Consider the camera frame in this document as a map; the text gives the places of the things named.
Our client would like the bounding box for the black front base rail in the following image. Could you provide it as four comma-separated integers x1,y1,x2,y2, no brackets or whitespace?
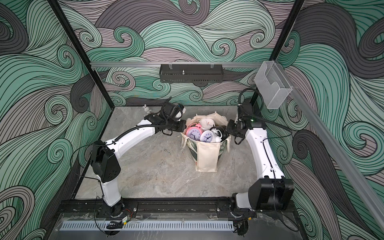
56,197,298,219

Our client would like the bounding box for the black perforated wall shelf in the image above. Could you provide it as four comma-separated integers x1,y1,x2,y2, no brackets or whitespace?
159,64,224,85

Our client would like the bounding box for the pink twin-bell alarm clock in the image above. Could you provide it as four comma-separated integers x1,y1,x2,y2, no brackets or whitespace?
186,123,204,141

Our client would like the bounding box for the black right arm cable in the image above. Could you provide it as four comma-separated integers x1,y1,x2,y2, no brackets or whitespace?
237,87,293,133

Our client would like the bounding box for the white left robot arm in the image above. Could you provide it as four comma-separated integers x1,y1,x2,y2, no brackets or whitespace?
90,101,187,217

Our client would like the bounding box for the cream floral canvas bag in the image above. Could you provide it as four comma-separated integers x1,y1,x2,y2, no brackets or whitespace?
182,112,231,173

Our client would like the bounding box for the white bunny figurine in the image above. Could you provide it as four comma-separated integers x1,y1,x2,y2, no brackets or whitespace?
143,105,152,115

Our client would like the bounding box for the clear plastic wall holder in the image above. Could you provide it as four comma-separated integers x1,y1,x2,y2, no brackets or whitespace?
254,61,292,110

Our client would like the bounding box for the aluminium back rail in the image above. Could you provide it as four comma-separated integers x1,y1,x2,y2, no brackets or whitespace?
90,61,262,69

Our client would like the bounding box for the light blue square clock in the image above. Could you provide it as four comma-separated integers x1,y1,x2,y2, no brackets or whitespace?
199,118,216,131

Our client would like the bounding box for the white slotted cable duct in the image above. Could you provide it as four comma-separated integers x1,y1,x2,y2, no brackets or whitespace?
60,220,235,232

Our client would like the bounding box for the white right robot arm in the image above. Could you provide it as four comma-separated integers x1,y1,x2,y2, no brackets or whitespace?
227,104,295,211

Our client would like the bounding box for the aluminium right rail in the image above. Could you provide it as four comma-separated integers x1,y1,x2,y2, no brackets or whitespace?
275,63,384,230

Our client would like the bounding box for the small white round clock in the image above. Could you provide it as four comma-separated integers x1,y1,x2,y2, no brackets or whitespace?
200,130,222,143

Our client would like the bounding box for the small black twin-bell clock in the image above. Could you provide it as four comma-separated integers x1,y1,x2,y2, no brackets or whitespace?
210,125,229,142

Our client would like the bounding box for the aluminium rail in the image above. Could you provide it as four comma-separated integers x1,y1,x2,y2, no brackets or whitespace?
90,61,262,69
275,63,384,230

